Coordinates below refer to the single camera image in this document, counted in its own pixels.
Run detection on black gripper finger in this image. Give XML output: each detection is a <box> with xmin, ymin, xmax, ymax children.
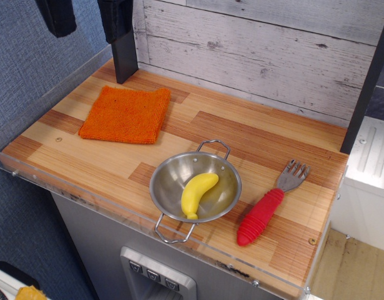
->
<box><xmin>98</xmin><ymin>0</ymin><xmax>133</xmax><ymax>44</ymax></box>
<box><xmin>36</xmin><ymin>0</ymin><xmax>77</xmax><ymax>38</ymax></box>

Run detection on orange cloth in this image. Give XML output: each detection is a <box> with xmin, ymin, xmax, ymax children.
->
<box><xmin>78</xmin><ymin>86</ymin><xmax>171</xmax><ymax>144</ymax></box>

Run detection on steel pot with handles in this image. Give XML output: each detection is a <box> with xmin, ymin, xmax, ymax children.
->
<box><xmin>149</xmin><ymin>140</ymin><xmax>242</xmax><ymax>244</ymax></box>

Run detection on clear acrylic edge guard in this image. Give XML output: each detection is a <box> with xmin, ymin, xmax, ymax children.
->
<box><xmin>0</xmin><ymin>49</ymin><xmax>347</xmax><ymax>299</ymax></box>

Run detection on yellow toy banana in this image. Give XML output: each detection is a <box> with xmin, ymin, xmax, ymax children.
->
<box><xmin>181</xmin><ymin>173</ymin><xmax>219</xmax><ymax>219</ymax></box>

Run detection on grey toy kitchen cabinet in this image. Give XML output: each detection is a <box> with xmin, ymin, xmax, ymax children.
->
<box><xmin>53</xmin><ymin>194</ymin><xmax>283</xmax><ymax>299</ymax></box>

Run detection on grey button control panel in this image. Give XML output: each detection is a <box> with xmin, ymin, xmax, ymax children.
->
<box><xmin>120</xmin><ymin>246</ymin><xmax>197</xmax><ymax>299</ymax></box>

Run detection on yellow object at corner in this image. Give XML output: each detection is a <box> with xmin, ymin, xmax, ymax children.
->
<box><xmin>15</xmin><ymin>286</ymin><xmax>47</xmax><ymax>300</ymax></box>

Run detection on dark left shelf post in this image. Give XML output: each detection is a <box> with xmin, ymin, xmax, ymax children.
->
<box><xmin>112</xmin><ymin>29</ymin><xmax>139</xmax><ymax>84</ymax></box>

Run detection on dark shelf post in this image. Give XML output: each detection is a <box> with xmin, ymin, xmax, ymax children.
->
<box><xmin>340</xmin><ymin>0</ymin><xmax>384</xmax><ymax>155</ymax></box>
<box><xmin>112</xmin><ymin>29</ymin><xmax>139</xmax><ymax>84</ymax></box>

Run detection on red handled toy fork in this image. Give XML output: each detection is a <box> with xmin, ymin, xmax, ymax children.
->
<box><xmin>237</xmin><ymin>159</ymin><xmax>310</xmax><ymax>246</ymax></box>

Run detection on dark right shelf post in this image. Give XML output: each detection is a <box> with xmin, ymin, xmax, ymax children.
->
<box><xmin>340</xmin><ymin>0</ymin><xmax>384</xmax><ymax>155</ymax></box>

